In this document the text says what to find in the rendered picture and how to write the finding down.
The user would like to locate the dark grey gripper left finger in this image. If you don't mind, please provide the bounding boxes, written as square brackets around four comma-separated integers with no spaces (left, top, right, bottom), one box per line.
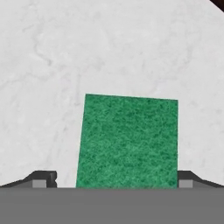
[0,170,58,189]

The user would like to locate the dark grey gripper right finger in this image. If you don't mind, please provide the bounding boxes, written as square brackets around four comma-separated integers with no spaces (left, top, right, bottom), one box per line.
[177,170,224,189]

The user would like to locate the green sponge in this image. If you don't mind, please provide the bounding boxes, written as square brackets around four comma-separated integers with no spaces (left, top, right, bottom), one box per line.
[75,93,179,189]

